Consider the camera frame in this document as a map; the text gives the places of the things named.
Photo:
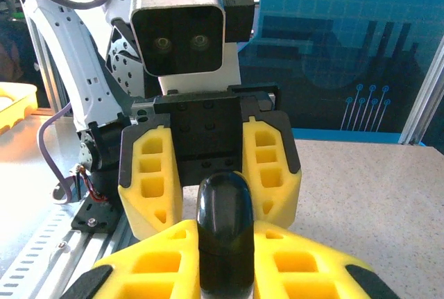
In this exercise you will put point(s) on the aluminium frame post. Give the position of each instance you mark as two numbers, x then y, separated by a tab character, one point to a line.
423	101

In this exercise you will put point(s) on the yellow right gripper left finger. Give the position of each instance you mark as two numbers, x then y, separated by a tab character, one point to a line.
118	264

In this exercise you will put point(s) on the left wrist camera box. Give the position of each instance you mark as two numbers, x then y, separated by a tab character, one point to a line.
177	18

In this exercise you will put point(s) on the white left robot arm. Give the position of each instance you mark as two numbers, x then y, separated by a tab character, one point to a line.
69	52

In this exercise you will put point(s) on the aluminium mounting rail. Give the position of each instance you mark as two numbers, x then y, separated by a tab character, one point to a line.
100	247

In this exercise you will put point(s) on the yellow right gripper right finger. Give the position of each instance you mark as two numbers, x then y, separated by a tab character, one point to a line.
333	264

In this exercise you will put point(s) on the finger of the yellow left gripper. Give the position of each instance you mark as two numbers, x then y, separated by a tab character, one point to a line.
277	191
145	209

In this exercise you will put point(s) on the black earbud charging case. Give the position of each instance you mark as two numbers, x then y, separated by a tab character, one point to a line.
225	236

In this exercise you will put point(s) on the yellow plastic tray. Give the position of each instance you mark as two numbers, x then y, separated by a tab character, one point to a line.
17	104

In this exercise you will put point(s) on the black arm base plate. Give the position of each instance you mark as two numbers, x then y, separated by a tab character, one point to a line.
97	217

